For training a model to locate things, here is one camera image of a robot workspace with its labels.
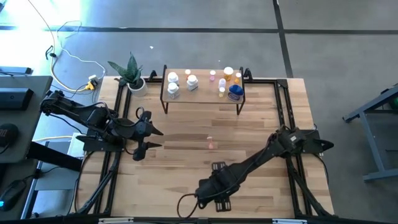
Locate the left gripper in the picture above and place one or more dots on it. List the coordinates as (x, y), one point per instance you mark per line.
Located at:
(141, 127)

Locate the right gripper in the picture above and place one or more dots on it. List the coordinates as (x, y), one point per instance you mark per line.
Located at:
(217, 186)

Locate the salmon pink pill vial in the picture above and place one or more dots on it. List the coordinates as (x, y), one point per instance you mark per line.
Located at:
(211, 143)

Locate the translucent bottle white ribbed cap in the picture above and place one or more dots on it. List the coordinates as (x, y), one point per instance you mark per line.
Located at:
(173, 88)

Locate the plain white tube bottle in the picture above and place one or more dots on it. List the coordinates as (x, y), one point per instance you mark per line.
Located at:
(222, 82)

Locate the Tums bottle blue lid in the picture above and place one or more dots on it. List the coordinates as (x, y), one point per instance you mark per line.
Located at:
(235, 90)

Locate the large orange bottle white cap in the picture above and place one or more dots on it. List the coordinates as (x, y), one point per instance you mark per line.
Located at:
(228, 71)

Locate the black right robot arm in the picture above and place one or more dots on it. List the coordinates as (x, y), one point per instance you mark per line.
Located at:
(258, 161)

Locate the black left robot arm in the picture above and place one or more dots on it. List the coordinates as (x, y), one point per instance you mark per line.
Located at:
(93, 116)

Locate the snake plant in white pot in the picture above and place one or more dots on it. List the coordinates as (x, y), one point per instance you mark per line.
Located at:
(138, 88)

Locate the white box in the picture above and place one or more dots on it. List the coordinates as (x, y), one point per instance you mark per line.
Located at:
(74, 147)

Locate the white and yellow power plug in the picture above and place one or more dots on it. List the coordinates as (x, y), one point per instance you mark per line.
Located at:
(93, 77)

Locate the black desk beam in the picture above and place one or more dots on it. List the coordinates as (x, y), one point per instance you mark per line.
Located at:
(53, 157)

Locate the grey flat panel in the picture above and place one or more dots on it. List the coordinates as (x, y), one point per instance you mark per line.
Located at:
(56, 180)

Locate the grey desk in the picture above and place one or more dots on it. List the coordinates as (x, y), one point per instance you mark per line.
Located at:
(31, 124)

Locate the black box on desk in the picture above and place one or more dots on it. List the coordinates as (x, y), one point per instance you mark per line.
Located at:
(15, 99)

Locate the black round pad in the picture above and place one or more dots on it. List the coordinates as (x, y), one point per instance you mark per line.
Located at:
(7, 135)

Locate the black computer mouse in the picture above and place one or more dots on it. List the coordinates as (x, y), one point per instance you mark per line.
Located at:
(12, 194)

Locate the black flat device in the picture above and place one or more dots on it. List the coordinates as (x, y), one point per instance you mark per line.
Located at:
(15, 70)

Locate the blue-grey metal stand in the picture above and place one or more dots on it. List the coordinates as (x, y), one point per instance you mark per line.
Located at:
(370, 105)

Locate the wooden shelf black metal frame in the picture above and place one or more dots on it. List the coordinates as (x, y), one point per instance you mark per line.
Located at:
(202, 96)

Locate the black aluminium table frame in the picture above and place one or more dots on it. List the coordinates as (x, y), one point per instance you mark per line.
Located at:
(282, 82)

